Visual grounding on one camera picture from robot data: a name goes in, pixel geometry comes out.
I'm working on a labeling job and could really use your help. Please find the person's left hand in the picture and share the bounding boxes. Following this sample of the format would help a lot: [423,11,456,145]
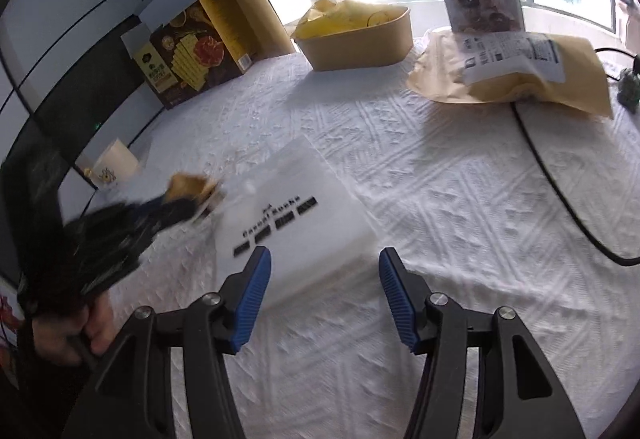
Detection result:
[32,292,117,365]

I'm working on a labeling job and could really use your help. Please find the yellow wrappers in bowl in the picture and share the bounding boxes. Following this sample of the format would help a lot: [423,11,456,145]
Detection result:
[292,0,407,40]

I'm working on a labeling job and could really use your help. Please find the kraft paper mailer bag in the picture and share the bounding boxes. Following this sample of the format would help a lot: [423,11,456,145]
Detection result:
[408,31,613,118]

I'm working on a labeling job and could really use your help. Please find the small foil wrapper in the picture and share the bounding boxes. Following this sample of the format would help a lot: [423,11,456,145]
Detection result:
[164,173,224,222]

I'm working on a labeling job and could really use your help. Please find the white tablecloth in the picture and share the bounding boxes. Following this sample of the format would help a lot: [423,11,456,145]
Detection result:
[94,55,639,438]

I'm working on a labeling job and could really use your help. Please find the black power adapter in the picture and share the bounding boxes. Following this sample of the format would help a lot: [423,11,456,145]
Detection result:
[617,70,640,114]

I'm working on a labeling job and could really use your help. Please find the dark cracker box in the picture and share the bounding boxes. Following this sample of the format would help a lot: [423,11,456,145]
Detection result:
[122,0,259,109]

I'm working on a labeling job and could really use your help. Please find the black power cable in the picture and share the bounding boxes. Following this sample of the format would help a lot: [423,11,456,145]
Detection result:
[508,47,640,267]

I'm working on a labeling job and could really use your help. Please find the brown paper bowl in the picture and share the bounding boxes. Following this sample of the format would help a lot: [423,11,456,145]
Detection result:
[295,7,413,72]

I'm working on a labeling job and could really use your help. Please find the white zip bag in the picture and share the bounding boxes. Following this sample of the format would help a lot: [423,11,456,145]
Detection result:
[214,136,376,307]

